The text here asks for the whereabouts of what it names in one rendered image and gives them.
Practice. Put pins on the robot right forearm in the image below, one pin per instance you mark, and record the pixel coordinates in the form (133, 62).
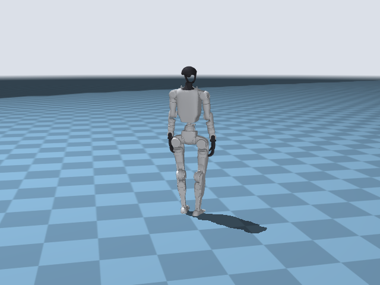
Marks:
(210, 126)

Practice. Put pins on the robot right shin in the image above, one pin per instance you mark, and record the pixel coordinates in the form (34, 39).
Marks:
(199, 191)

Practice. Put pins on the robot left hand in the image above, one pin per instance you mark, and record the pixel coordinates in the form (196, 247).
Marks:
(170, 145)

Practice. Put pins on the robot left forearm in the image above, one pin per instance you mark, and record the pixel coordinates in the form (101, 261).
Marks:
(171, 125)

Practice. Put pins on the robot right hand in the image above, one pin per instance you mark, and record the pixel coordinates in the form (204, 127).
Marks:
(212, 146)

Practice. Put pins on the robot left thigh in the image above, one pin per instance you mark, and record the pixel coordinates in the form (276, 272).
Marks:
(179, 150)

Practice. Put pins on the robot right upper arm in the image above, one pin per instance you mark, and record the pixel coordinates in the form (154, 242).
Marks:
(205, 97)

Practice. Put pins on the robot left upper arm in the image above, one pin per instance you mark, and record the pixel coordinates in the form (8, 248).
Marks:
(173, 104)

